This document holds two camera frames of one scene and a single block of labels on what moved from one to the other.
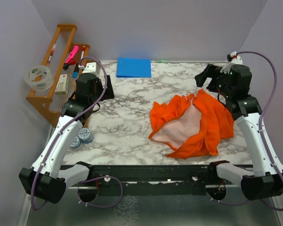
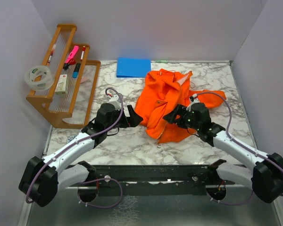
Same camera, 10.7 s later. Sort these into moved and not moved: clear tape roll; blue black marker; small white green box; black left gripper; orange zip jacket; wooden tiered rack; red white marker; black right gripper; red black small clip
Moved: black left gripper; orange zip jacket; black right gripper
Not moved: wooden tiered rack; red black small clip; blue black marker; clear tape roll; small white green box; red white marker
